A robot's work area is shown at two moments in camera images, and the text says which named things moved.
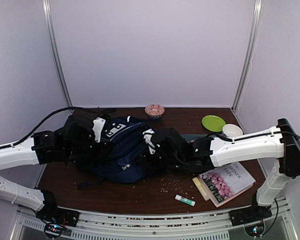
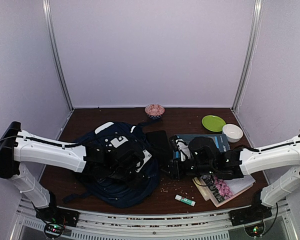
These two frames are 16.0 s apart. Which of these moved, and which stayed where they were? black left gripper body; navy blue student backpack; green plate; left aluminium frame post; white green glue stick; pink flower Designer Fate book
Moved: navy blue student backpack; black left gripper body
Stayed: white green glue stick; pink flower Designer Fate book; left aluminium frame post; green plate
